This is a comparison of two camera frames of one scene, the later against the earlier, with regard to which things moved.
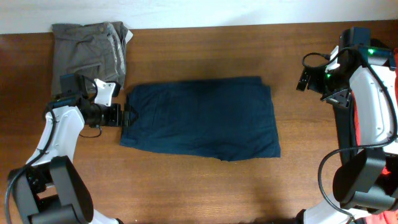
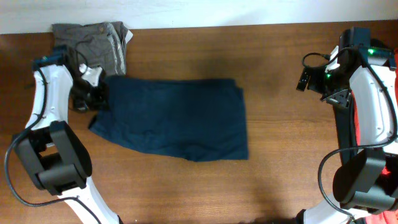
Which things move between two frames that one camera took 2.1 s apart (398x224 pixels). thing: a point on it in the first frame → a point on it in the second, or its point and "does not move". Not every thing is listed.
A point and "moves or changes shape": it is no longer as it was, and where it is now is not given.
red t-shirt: (390, 216) does not move
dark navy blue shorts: (227, 119) moves or changes shape
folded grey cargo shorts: (97, 50) does not move
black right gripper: (317, 73) does not move
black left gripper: (115, 120) → (101, 102)
